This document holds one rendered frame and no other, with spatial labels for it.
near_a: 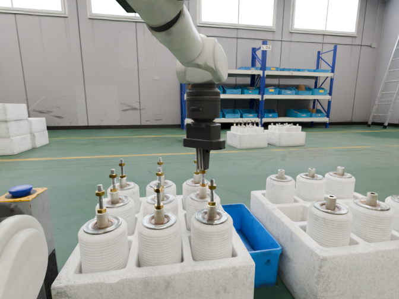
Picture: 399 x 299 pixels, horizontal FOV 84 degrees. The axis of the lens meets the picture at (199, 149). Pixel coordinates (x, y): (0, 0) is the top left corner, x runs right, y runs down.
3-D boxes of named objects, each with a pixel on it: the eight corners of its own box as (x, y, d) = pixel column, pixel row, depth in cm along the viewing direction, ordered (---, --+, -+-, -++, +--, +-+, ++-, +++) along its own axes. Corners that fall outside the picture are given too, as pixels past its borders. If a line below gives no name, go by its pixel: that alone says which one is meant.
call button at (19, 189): (26, 199, 46) (25, 190, 45) (5, 200, 45) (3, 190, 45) (37, 191, 50) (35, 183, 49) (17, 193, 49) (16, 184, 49)
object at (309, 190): (327, 228, 79) (332, 180, 76) (303, 231, 78) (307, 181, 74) (309, 215, 88) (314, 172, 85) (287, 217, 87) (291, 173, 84)
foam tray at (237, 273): (252, 335, 49) (255, 263, 45) (60, 366, 43) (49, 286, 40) (213, 235, 87) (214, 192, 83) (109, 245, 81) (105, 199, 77)
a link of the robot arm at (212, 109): (174, 147, 59) (173, 101, 57) (194, 142, 67) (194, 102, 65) (215, 152, 52) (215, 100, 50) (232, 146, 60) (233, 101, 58)
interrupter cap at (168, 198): (146, 207, 56) (146, 205, 55) (145, 196, 63) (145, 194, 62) (176, 204, 58) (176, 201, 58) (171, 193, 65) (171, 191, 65)
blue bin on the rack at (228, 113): (218, 117, 547) (218, 108, 544) (233, 117, 555) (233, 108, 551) (225, 118, 499) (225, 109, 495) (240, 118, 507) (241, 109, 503)
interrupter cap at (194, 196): (221, 200, 60) (221, 197, 60) (196, 204, 57) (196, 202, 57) (208, 190, 67) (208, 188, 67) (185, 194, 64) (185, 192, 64)
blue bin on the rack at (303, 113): (285, 117, 579) (285, 108, 575) (298, 117, 586) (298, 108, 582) (296, 117, 531) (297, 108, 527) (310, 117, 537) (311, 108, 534)
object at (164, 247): (158, 271, 58) (156, 207, 55) (189, 285, 54) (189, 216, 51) (132, 298, 50) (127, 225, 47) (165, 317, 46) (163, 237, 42)
